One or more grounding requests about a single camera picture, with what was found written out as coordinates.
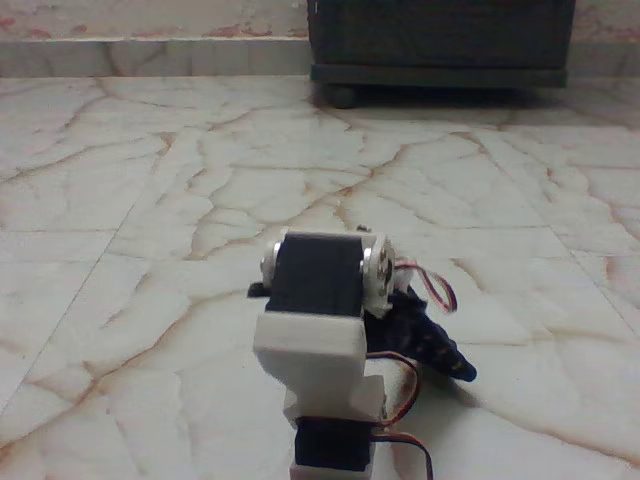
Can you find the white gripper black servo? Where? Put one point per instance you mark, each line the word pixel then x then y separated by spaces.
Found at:
pixel 316 276

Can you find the dark wooden cabinet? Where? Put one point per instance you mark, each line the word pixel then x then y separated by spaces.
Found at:
pixel 440 35

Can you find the dark blue cloth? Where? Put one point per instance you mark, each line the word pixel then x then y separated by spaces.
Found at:
pixel 425 340

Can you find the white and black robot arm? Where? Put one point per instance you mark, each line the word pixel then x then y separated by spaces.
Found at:
pixel 310 345

